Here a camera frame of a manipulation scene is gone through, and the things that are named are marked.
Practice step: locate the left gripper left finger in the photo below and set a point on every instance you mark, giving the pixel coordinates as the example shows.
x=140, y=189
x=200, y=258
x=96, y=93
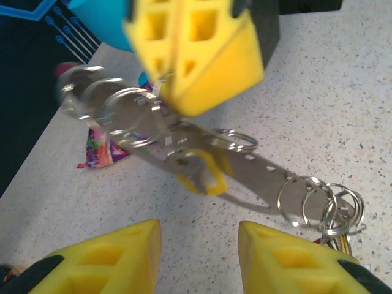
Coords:
x=92, y=275

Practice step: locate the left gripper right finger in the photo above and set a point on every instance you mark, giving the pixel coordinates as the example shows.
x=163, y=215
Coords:
x=291, y=275

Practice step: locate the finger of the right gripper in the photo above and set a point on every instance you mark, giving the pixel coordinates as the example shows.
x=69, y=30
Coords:
x=220, y=76
x=139, y=46

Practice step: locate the red key tag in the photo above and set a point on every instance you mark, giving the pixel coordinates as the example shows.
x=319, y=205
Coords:
x=318, y=241

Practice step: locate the silver split keyring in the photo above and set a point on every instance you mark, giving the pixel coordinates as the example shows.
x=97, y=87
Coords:
x=298, y=178
x=81, y=70
x=127, y=91
x=362, y=202
x=107, y=81
x=254, y=142

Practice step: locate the dark pink key tag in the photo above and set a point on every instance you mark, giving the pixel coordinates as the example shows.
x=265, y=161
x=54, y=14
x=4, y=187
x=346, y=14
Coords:
x=65, y=70

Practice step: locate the metal key holder bar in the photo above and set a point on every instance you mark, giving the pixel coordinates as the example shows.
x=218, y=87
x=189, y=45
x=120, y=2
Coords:
x=254, y=171

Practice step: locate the yellow carabiner clip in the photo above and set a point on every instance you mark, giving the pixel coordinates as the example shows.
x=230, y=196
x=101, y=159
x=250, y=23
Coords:
x=219, y=185

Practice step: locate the teal plastic goblet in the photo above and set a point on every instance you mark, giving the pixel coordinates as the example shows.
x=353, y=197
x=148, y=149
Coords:
x=101, y=21

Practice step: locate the purple candy bag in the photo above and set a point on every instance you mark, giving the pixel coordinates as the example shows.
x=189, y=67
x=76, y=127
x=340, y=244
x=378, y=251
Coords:
x=98, y=150

